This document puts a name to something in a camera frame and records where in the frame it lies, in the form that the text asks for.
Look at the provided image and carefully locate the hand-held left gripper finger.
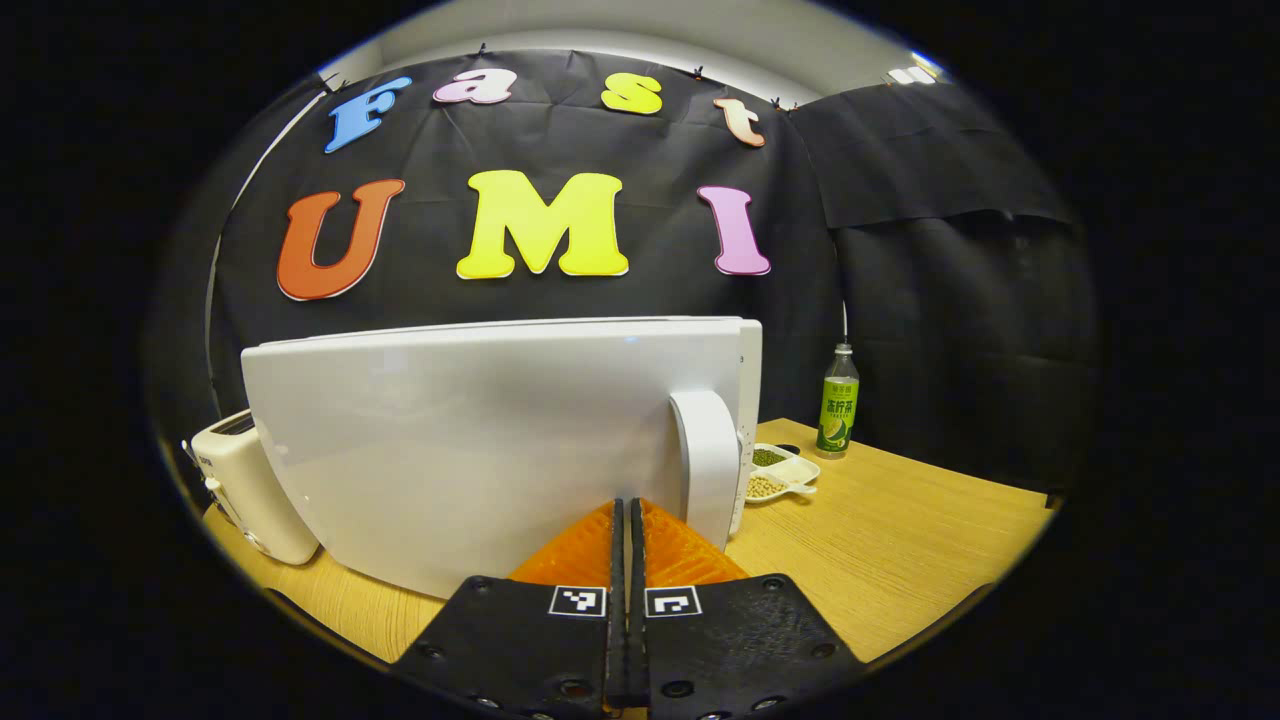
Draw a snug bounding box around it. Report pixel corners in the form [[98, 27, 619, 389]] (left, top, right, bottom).
[[390, 498, 628, 716], [630, 497, 867, 717]]

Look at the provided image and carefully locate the white microwave oven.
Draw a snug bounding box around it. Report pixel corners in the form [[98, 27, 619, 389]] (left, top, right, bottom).
[[240, 317, 764, 601]]

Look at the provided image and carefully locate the white divided dish with beans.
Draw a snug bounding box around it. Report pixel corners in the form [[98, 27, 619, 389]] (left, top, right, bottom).
[[744, 442, 821, 505]]

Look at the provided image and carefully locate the green label drink bottle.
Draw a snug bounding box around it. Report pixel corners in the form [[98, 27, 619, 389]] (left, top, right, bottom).
[[815, 342, 861, 460]]

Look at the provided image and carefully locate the white toaster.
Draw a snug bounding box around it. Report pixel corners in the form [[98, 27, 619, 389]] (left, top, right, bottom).
[[183, 409, 322, 567]]

